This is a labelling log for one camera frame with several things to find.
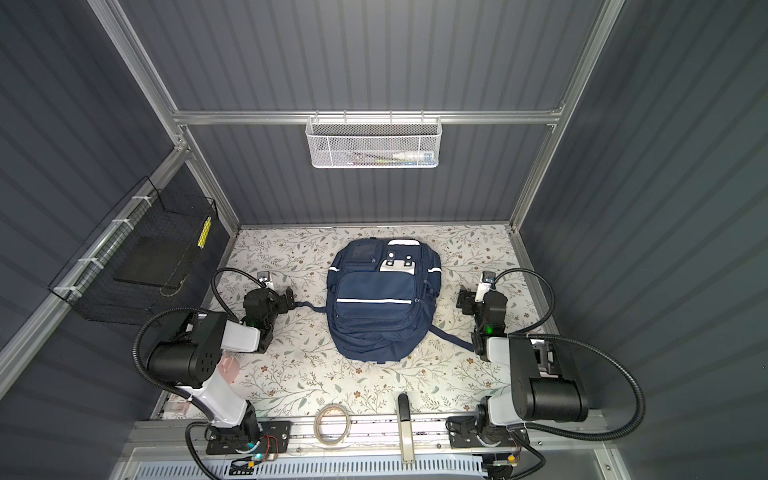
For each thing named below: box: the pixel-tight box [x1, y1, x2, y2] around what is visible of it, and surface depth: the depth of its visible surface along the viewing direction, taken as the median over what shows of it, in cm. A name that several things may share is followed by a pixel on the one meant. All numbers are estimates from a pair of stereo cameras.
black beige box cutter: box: [398, 392, 415, 464], surface depth 73 cm
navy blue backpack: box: [294, 238, 475, 363], surface depth 89 cm
